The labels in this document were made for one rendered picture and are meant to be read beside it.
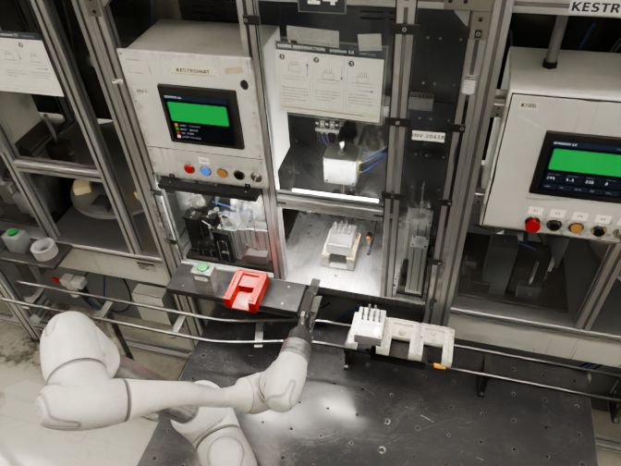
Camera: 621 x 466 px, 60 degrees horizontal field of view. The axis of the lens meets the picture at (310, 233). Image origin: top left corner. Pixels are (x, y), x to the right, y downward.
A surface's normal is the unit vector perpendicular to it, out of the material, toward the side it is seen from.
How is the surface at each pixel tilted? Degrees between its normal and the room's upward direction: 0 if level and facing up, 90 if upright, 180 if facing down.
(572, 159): 90
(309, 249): 0
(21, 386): 0
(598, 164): 90
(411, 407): 0
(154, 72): 90
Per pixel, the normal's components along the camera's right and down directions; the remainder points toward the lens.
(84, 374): 0.42, -0.70
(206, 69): -0.26, 0.67
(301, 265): -0.05, -0.73
